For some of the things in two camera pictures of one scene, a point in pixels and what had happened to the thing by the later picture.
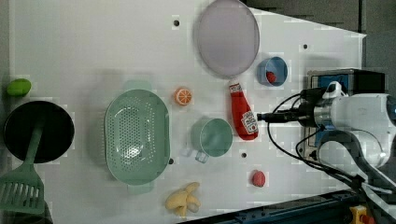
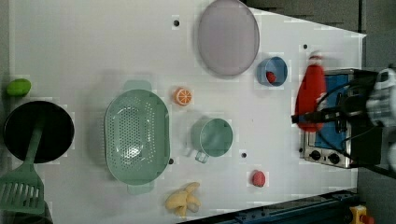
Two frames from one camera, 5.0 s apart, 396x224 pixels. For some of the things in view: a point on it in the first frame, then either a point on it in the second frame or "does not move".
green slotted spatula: x=22 y=190 does not move
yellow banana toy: x=182 y=200 does not move
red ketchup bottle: x=246 y=120 → x=311 y=88
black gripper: x=310 y=97 → x=350 y=105
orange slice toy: x=182 y=96 does not move
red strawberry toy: x=271 y=77 does not move
